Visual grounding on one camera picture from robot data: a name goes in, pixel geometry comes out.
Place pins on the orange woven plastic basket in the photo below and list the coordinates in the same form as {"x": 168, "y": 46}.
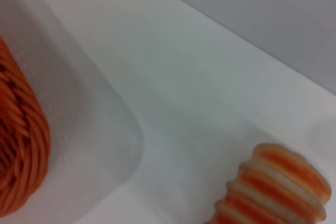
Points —
{"x": 21, "y": 140}

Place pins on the orange striped bread roll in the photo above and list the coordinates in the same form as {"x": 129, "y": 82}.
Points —
{"x": 273, "y": 182}

